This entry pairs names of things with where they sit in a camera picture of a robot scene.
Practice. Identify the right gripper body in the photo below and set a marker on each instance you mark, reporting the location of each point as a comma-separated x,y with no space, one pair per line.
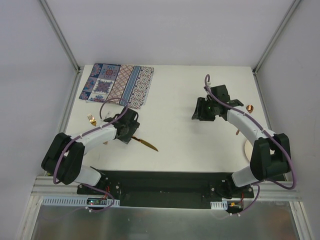
199,110

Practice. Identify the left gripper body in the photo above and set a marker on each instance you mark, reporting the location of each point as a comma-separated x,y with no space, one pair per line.
129,136

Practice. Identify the gold knife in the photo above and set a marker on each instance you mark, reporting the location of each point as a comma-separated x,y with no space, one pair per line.
145,143

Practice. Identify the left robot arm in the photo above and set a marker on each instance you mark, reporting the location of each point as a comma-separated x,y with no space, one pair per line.
64,158

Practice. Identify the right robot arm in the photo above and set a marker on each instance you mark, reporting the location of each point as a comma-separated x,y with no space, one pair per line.
270,155

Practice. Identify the gold fork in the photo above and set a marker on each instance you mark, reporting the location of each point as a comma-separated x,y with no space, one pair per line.
92,120

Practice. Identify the patterned cloth placemat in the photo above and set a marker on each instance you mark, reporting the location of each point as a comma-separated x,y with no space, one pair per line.
121,83

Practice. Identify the cream plate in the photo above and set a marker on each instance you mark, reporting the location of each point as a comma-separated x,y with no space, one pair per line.
248,149

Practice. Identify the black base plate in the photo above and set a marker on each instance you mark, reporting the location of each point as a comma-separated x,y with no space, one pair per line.
156,189

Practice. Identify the left aluminium frame post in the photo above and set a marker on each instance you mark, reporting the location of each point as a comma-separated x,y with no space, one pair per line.
59,34

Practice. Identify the aluminium frame post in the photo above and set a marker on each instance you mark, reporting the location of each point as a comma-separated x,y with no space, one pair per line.
59,34
277,34

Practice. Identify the right aluminium frame post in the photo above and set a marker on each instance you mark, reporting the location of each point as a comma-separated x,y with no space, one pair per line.
277,34

